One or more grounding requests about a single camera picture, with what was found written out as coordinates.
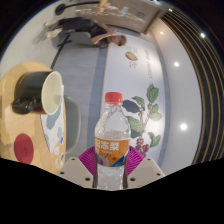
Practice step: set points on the round ceiling lights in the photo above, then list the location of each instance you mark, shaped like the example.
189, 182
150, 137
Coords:
176, 63

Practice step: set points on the clear red-capped drink bottle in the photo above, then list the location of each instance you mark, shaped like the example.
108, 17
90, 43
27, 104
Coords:
112, 146

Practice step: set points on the black mug with white inside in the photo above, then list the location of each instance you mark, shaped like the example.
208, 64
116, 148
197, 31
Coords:
31, 88

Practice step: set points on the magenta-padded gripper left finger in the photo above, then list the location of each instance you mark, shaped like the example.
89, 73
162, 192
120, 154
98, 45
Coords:
76, 171

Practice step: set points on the grey upholstered chair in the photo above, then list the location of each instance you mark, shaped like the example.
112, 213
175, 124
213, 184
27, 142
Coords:
73, 123

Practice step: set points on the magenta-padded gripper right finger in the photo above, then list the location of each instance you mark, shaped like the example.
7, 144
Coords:
145, 170

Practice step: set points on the flat round red coaster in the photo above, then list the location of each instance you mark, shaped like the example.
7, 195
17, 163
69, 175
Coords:
23, 149

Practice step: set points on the coffee branch wall mural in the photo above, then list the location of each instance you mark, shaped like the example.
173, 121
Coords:
115, 80

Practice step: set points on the grey chair with black legs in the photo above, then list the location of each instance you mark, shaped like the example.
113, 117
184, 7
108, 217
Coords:
81, 38

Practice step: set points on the round yellow-topped side table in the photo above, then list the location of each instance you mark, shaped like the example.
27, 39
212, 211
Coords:
60, 9

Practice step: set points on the person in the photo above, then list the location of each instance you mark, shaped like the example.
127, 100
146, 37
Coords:
80, 25

